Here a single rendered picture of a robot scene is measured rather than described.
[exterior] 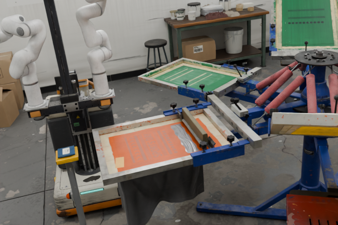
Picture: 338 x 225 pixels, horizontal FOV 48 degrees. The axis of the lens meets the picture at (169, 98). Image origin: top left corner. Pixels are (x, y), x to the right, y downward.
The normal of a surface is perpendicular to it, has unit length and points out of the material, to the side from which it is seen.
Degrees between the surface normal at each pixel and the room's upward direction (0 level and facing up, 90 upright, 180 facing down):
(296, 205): 0
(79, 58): 90
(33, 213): 0
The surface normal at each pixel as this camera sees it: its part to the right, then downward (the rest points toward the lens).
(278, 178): -0.09, -0.91
